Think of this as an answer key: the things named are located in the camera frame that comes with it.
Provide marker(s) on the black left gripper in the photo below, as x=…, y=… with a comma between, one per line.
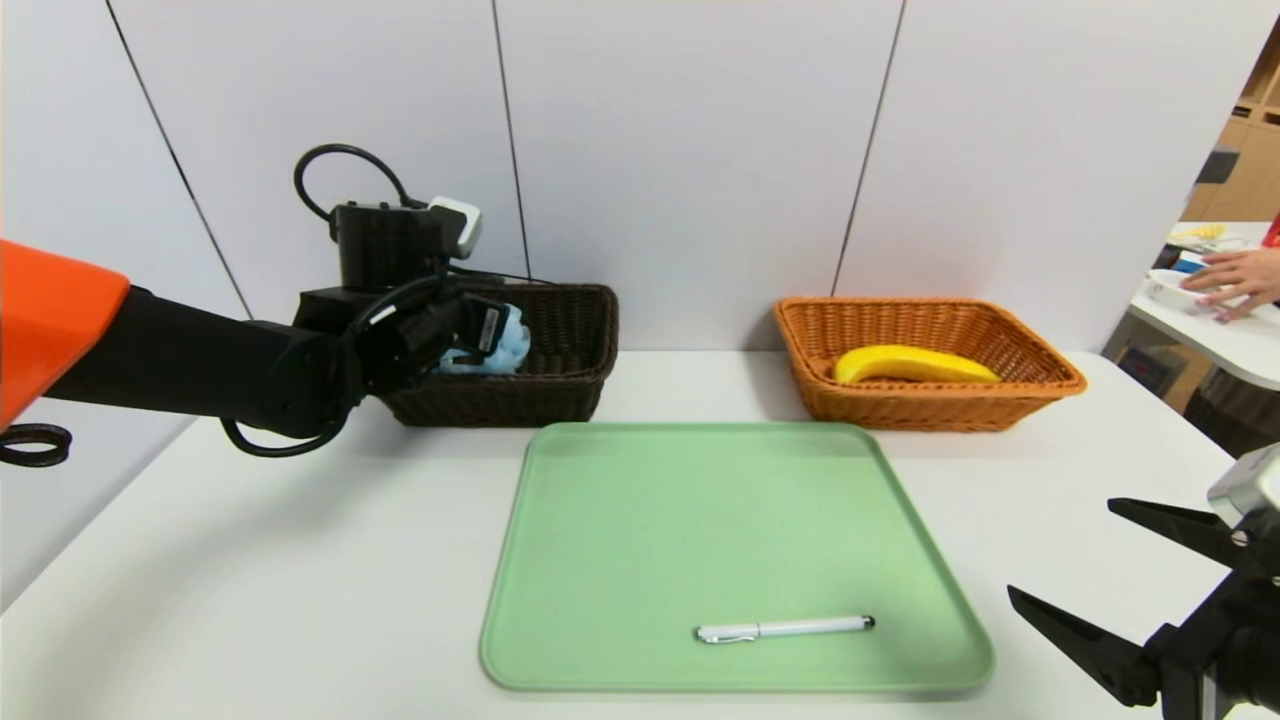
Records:
x=489, y=329

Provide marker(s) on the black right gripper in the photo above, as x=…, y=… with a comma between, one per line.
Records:
x=1184, y=634

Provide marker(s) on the light blue bath loofah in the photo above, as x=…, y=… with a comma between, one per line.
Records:
x=512, y=345

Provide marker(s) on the yellow banana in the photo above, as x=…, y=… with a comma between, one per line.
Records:
x=910, y=365

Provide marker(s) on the white pen with clip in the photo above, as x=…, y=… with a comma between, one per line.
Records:
x=800, y=628

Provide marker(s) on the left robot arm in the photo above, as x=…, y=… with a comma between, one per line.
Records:
x=180, y=350

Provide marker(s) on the dark brown wicker basket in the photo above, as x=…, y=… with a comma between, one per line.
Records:
x=560, y=390

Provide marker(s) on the orange wicker basket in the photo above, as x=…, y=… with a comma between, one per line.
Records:
x=900, y=405

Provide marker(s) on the bare person hand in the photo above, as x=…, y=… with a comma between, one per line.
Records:
x=1250, y=280

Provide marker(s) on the brown cardboard box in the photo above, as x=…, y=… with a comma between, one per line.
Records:
x=1150, y=372

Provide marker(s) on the white side table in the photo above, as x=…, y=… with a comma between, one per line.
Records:
x=1230, y=350

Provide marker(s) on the white bowl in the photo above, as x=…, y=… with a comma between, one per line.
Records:
x=1170, y=293

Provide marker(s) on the light green plastic tray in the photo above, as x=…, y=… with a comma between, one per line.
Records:
x=700, y=540

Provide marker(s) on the small blue white box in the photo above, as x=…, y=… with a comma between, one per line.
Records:
x=1190, y=264

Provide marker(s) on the yellow toy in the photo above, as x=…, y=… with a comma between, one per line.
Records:
x=1198, y=235

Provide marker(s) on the red person sleeve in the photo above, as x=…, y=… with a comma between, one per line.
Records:
x=1273, y=232

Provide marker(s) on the dark grey hanging sign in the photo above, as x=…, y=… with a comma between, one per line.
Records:
x=1212, y=168

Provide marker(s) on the wooden shelf unit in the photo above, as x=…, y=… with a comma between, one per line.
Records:
x=1255, y=160

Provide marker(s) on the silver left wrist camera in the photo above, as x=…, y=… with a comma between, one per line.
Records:
x=458, y=225

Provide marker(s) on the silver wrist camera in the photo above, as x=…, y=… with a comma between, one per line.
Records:
x=458, y=225
x=1250, y=485

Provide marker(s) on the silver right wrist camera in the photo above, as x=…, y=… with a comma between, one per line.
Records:
x=1250, y=485

